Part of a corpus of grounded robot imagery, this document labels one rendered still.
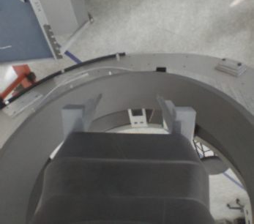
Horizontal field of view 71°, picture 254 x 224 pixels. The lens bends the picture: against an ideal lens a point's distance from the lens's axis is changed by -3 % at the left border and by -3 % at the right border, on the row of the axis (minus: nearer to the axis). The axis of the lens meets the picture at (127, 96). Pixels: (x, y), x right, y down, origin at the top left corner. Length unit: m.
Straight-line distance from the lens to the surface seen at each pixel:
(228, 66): 0.90
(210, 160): 2.00
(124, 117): 1.15
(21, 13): 1.02
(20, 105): 0.96
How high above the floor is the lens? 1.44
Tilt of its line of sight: 49 degrees down
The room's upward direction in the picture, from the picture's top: 167 degrees counter-clockwise
